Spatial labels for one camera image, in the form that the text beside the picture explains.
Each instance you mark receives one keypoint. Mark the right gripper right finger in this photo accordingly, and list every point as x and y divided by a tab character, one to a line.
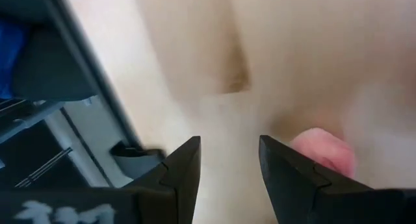
299	191

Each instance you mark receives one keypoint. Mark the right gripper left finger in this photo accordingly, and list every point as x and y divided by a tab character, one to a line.
175	185

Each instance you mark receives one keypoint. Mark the pale pink peach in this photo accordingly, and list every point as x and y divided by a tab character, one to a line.
328	149

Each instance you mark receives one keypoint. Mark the blue object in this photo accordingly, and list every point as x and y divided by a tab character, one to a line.
9	55

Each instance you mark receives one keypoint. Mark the black metal table frame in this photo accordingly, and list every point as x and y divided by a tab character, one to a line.
96	78

